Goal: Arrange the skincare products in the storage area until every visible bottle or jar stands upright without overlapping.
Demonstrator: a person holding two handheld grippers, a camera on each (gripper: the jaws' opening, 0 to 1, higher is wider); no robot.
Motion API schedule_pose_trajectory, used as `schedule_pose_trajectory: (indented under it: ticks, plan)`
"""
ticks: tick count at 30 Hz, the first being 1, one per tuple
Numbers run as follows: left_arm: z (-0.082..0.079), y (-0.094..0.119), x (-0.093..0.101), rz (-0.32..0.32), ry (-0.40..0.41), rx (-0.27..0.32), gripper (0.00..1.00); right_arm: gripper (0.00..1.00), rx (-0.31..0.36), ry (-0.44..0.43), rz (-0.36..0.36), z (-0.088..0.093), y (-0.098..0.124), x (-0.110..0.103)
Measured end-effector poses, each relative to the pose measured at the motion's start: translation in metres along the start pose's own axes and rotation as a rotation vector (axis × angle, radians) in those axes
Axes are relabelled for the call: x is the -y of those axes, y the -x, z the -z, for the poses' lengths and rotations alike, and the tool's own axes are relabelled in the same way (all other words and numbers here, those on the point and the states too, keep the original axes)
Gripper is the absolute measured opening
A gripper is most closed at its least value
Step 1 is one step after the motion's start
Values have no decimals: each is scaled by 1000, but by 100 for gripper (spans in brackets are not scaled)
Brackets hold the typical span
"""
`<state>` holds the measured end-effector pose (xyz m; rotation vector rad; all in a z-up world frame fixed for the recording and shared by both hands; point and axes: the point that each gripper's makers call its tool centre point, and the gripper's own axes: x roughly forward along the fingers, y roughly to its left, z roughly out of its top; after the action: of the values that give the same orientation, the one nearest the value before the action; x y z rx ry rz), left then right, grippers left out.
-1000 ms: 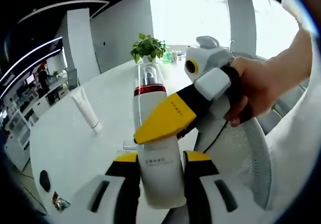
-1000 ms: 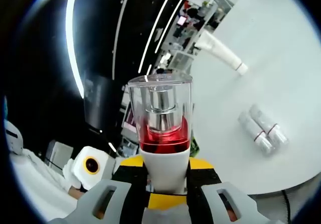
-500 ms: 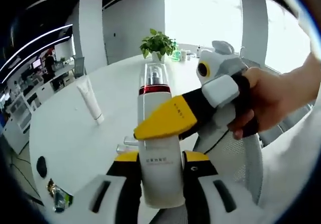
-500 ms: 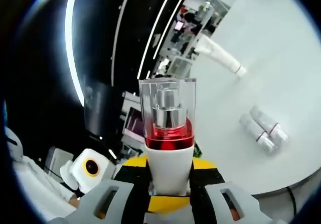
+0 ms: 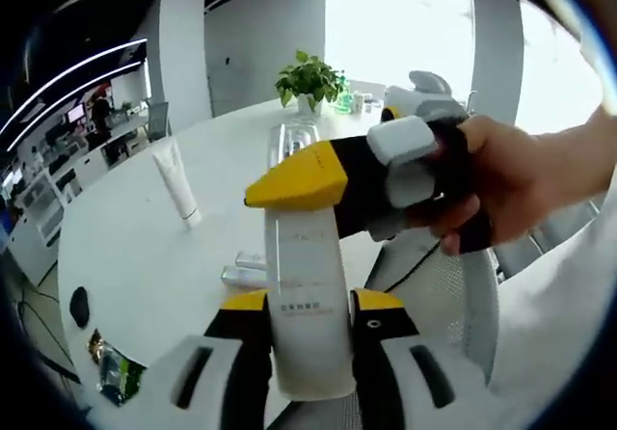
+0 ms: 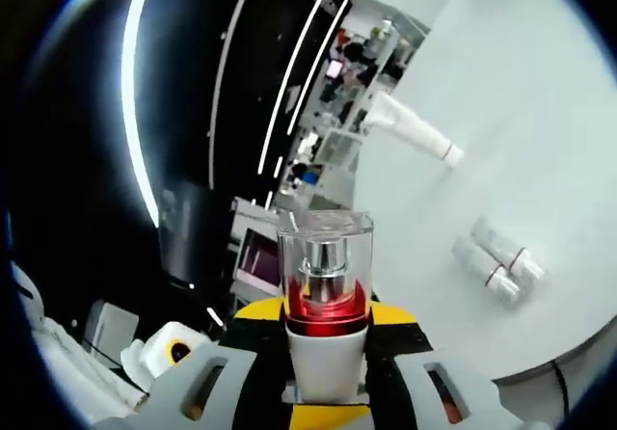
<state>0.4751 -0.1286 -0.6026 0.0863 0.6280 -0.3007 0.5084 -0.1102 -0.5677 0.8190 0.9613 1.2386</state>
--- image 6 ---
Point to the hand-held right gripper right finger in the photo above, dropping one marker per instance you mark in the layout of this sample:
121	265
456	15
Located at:
400	343

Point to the white glass cabinet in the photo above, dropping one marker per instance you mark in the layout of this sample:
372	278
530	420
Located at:
337	148

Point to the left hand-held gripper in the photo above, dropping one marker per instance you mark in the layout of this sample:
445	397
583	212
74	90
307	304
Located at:
159	343

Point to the white ceiling light strip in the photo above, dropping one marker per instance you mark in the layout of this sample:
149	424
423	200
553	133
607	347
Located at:
318	66
289	88

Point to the white red-collared skincare bottle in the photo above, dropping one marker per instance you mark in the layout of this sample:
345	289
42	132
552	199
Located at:
328	362

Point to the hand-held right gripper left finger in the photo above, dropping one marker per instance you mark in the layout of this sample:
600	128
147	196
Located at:
260	348

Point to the white skincare tube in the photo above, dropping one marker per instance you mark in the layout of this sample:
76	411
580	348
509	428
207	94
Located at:
410	126

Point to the purple-screen computer monitor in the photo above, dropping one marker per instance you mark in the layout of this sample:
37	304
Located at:
258	261

